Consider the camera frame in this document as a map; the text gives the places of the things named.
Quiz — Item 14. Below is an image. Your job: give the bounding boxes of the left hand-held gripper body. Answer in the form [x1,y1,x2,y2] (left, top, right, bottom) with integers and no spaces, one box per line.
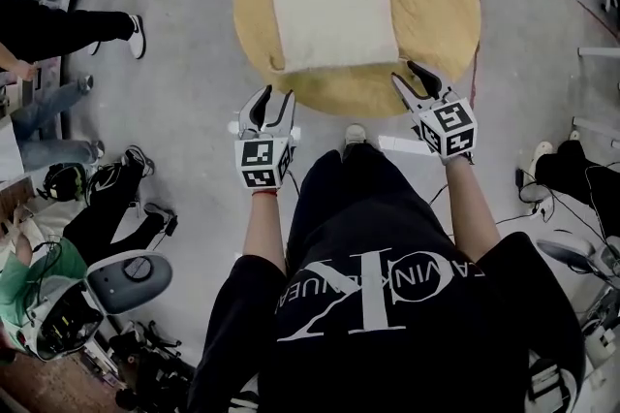
[227,109,302,193]

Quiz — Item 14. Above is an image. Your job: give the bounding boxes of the person's black printed shirt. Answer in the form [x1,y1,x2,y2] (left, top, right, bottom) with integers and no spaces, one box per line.
[187,226,587,413]

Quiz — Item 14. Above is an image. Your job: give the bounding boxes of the person's left forearm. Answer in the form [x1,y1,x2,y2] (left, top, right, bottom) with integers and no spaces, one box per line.
[240,190,288,275]

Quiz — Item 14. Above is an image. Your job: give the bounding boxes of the cream cloth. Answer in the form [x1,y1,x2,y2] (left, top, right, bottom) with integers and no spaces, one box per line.
[268,0,401,74]

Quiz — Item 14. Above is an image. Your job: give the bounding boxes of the person's grey shoe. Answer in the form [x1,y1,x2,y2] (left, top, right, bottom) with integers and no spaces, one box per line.
[342,123,368,162]

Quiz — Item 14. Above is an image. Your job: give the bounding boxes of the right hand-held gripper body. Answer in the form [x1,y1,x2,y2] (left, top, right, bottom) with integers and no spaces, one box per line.
[408,88,480,166]

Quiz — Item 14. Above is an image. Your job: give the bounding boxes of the white-framed electronics box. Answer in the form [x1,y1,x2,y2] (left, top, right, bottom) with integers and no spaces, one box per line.
[27,277,106,363]

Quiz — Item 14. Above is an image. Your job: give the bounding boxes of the person's right forearm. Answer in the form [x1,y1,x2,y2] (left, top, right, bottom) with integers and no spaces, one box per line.
[442,157,503,258]

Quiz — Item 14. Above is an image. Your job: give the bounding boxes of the white desk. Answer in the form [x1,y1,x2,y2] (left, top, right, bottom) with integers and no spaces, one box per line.
[575,45,620,59]

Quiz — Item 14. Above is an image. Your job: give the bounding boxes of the black yellow headset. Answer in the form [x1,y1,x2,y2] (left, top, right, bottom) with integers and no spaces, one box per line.
[37,161,89,205]

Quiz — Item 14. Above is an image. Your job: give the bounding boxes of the person's black trousers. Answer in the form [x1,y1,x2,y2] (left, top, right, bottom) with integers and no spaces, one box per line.
[289,143,437,257]

